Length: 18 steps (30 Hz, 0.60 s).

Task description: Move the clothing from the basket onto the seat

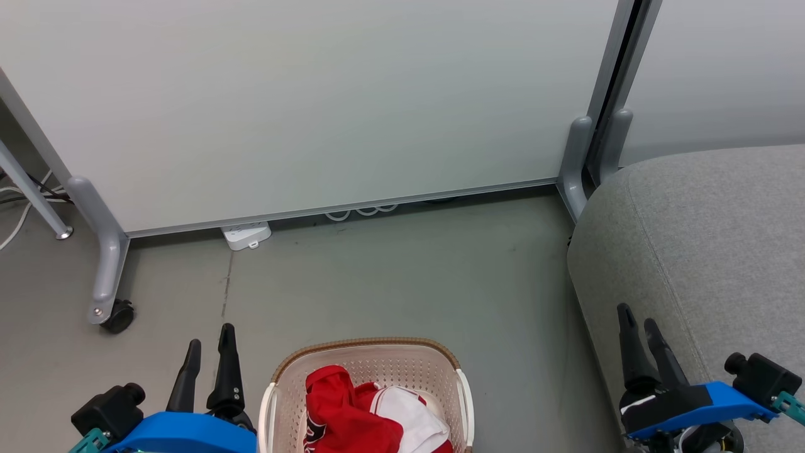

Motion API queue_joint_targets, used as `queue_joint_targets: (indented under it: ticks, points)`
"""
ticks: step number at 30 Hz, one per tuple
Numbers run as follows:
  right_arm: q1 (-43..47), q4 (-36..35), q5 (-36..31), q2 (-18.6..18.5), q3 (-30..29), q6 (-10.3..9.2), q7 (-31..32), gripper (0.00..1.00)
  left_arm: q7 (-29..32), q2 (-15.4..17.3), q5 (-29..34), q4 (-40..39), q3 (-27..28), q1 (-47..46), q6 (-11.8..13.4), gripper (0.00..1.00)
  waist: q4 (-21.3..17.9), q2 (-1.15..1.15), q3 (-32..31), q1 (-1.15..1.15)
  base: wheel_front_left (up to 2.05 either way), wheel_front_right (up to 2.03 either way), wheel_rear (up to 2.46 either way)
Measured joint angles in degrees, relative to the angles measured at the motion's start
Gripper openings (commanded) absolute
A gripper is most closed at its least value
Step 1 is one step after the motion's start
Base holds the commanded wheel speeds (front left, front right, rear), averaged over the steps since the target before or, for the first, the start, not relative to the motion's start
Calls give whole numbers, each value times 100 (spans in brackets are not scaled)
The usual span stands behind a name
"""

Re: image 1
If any white floor cable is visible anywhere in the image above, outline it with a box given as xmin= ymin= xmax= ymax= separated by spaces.
xmin=0 ymin=169 xmax=64 ymax=252

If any white power strip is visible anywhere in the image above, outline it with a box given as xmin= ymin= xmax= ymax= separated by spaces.
xmin=221 ymin=220 xmax=272 ymax=252

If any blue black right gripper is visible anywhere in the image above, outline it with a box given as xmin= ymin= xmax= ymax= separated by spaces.
xmin=616 ymin=303 xmax=779 ymax=442

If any grey fabric sofa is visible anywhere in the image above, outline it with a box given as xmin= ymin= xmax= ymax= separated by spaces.
xmin=567 ymin=144 xmax=805 ymax=453

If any grey metal table leg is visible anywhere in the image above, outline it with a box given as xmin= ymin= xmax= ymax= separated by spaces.
xmin=0 ymin=139 xmax=74 ymax=241

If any cream perforated laundry basket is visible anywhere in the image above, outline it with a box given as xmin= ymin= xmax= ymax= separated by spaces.
xmin=258 ymin=337 xmax=475 ymax=453

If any black floor cable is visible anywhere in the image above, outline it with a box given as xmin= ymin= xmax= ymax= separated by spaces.
xmin=0 ymin=172 xmax=73 ymax=206

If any teal camera plug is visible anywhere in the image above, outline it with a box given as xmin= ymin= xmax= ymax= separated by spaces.
xmin=772 ymin=391 xmax=805 ymax=427
xmin=68 ymin=427 xmax=112 ymax=453

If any teal right camera plug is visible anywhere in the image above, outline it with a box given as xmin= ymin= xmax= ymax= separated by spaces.
xmin=772 ymin=391 xmax=805 ymax=427

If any white coiled cable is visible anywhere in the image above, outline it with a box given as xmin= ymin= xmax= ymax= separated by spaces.
xmin=324 ymin=202 xmax=401 ymax=222

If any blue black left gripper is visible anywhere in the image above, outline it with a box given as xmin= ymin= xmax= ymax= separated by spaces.
xmin=104 ymin=323 xmax=258 ymax=453

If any grey partition foot with caster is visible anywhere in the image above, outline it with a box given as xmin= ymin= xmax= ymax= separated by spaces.
xmin=66 ymin=176 xmax=136 ymax=334

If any red jersey with black print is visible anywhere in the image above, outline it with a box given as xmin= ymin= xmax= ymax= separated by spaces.
xmin=304 ymin=365 xmax=404 ymax=453

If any red and white garment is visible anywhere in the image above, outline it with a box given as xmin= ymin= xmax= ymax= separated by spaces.
xmin=355 ymin=384 xmax=455 ymax=453

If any narrow white partition panel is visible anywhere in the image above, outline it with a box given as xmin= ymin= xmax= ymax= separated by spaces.
xmin=607 ymin=0 xmax=805 ymax=168

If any large white partition panel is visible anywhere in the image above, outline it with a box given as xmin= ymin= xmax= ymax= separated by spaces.
xmin=0 ymin=0 xmax=636 ymax=238

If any teal left camera plug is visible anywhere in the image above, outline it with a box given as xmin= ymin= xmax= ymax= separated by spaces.
xmin=68 ymin=427 xmax=112 ymax=453

